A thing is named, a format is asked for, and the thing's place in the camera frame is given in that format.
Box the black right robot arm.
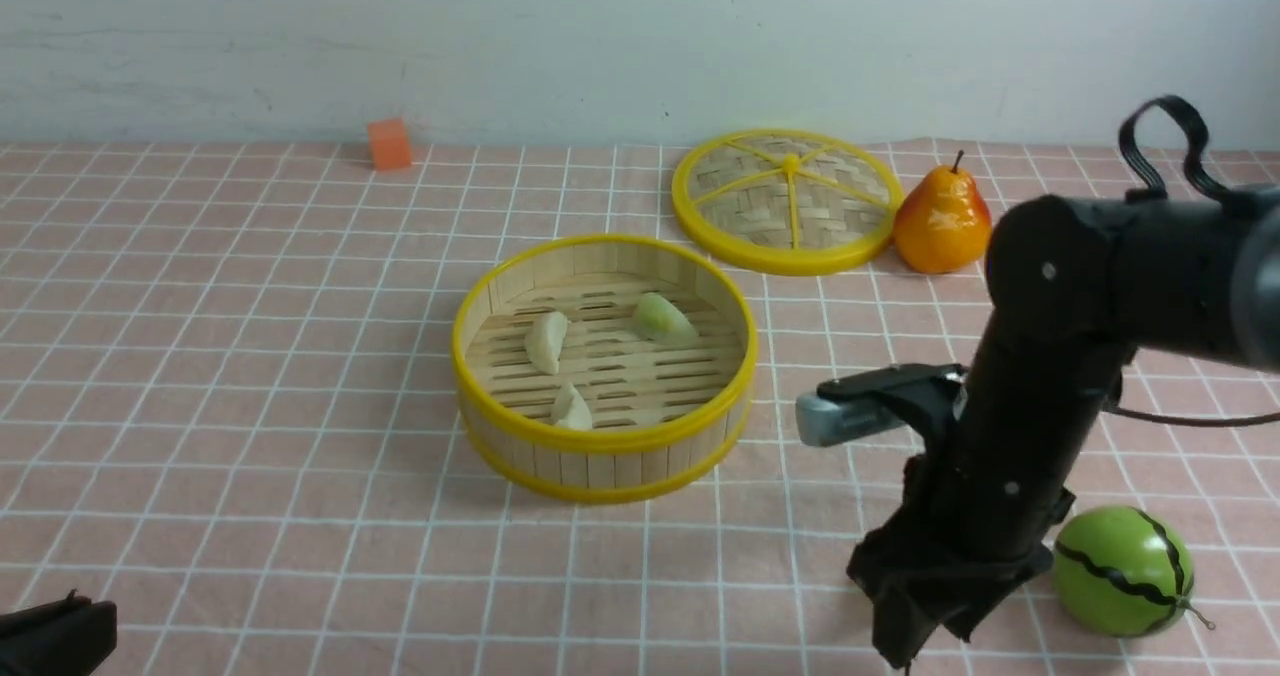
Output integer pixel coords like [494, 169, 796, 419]
[817, 189, 1279, 668]

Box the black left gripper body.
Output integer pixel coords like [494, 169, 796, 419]
[1, 590, 118, 676]

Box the orange foam cube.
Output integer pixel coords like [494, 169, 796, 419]
[366, 117, 413, 173]

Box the green toy watermelon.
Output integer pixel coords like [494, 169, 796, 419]
[1051, 506, 1216, 639]

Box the pale green dumpling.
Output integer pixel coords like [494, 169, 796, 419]
[631, 292, 700, 347]

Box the orange yellow toy pear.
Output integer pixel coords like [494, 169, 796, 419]
[892, 149, 993, 275]

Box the yellow woven steamer lid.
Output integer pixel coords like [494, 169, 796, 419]
[669, 129, 905, 278]

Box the bamboo steamer tray yellow rim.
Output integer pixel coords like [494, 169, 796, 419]
[451, 234, 759, 504]

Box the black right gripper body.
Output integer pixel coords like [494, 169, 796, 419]
[847, 506, 1053, 670]

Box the pink checkered tablecloth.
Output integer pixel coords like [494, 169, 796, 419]
[0, 138, 1280, 676]

